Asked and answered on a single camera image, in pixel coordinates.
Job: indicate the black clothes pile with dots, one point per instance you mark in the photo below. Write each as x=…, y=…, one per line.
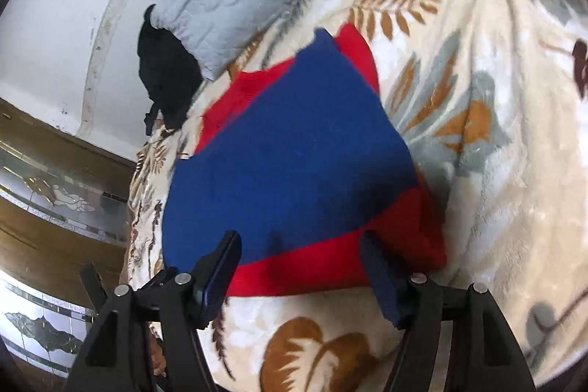
x=170, y=74

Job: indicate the brown wooden glass-panel wardrobe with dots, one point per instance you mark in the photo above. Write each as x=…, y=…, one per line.
x=63, y=205

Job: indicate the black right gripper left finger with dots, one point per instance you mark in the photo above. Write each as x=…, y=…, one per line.
x=115, y=355

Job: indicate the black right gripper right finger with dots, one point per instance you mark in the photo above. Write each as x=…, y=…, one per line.
x=484, y=355

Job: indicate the red and blue knit sweater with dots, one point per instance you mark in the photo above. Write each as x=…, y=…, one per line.
x=300, y=160

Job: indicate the beige leaf-pattern fleece blanket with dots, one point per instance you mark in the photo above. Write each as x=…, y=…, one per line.
x=490, y=97

